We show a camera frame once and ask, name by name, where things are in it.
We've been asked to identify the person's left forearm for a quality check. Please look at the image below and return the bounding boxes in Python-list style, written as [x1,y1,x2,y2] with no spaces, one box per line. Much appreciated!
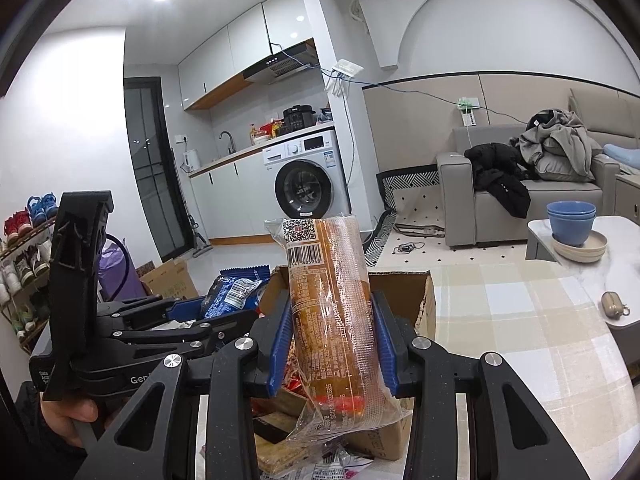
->
[0,380,101,480]

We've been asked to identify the white dotted floor mat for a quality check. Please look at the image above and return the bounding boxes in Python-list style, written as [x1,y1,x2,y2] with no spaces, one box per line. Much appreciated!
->
[375,185,531,268]

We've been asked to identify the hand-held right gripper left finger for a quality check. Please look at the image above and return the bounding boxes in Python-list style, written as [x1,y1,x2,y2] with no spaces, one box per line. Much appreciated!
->
[102,292,296,480]

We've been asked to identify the white kitchen cabinets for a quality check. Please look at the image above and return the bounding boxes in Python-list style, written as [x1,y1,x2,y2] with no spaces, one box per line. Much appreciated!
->
[177,0,316,111]
[189,147,281,241]

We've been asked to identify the person's left hand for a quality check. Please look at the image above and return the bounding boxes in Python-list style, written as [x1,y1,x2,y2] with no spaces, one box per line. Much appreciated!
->
[40,395,118,448]

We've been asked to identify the long clear biscuit stick packet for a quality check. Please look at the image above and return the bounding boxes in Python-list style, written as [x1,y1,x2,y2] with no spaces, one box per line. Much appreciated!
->
[264,214,413,478]

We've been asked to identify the blue bowl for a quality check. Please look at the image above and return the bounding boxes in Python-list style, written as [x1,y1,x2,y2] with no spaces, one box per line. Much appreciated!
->
[546,201,597,218]
[548,212,596,247]

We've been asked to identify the small brown cardboard box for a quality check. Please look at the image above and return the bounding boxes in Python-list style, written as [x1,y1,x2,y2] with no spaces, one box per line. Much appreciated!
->
[139,258,200,301]

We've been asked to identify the white floor mop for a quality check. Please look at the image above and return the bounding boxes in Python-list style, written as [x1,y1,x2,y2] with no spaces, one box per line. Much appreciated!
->
[186,200,213,259]

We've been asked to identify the beige plate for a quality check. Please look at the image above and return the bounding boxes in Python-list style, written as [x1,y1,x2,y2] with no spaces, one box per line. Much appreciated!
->
[551,230,608,264]

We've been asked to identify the black glass door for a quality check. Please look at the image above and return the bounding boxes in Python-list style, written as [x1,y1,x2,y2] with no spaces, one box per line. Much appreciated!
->
[123,76,193,263]

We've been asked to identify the white lower kitchen cabinets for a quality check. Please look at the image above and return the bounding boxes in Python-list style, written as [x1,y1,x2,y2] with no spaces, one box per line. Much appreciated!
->
[189,147,281,241]

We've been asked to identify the black and white patterned rug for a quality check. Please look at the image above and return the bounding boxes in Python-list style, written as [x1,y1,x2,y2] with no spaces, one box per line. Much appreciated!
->
[362,167,443,268]

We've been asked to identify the pile of grey clothes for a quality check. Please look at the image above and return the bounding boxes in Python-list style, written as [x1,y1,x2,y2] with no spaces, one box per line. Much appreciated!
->
[510,109,603,183]

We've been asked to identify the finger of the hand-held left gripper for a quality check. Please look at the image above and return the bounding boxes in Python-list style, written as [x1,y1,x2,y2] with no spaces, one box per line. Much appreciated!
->
[97,309,258,361]
[96,296,211,323]

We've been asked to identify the white router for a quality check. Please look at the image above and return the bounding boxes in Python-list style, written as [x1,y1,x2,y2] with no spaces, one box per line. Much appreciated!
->
[327,60,365,98]

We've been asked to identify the white wall power strip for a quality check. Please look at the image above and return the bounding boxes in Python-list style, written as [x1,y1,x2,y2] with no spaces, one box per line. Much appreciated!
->
[457,96,478,127]

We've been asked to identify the floor power strip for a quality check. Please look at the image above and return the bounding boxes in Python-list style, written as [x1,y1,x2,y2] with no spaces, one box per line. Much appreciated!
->
[397,225,446,239]

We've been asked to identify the shoe rack with shoes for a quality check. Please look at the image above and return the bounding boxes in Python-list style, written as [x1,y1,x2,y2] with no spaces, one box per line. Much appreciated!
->
[0,192,58,341]

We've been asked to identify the purple plastic bag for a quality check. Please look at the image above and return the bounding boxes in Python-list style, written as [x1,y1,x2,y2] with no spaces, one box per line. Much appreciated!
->
[97,247,148,303]

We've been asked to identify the white upper kitchen cabinets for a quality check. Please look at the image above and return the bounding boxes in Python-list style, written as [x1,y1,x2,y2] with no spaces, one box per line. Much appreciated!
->
[177,0,316,111]

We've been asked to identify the black range hood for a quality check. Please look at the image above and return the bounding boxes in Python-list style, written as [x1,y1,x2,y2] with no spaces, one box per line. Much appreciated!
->
[243,40,321,85]

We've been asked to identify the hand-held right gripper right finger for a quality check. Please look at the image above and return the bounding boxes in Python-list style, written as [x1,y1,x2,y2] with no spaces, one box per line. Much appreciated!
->
[370,291,591,480]

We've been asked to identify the white washing machine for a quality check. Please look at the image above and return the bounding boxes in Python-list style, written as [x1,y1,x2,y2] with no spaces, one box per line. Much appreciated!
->
[262,130,352,220]

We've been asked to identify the small rounded case with ring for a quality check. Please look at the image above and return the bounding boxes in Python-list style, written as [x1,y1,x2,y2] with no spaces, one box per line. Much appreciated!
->
[601,291,632,321]

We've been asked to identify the black pressure cooker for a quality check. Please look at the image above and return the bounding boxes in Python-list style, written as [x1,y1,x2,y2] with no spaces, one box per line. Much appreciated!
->
[282,105,317,131]

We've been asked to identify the large brown cardboard box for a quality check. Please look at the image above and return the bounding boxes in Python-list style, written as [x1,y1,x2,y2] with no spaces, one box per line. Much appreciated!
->
[260,266,437,463]

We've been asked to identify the black jacket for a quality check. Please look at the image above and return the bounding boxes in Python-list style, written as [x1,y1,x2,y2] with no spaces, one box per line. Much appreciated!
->
[464,142,538,220]

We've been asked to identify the blue snack packet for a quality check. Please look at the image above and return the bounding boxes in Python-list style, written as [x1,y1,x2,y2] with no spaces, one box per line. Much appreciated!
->
[202,266,271,320]

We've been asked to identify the white marble coffee table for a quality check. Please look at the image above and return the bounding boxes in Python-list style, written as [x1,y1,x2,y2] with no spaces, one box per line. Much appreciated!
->
[525,215,640,361]

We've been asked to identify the brown snack box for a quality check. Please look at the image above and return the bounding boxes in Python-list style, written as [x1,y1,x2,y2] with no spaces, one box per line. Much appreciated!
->
[252,400,311,446]

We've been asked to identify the light blue pillow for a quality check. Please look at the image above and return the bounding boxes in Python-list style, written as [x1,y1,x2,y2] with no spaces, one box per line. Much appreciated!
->
[602,142,640,163]

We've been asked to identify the beige sofa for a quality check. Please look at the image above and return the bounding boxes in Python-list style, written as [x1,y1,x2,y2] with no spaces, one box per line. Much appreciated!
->
[436,87,640,250]

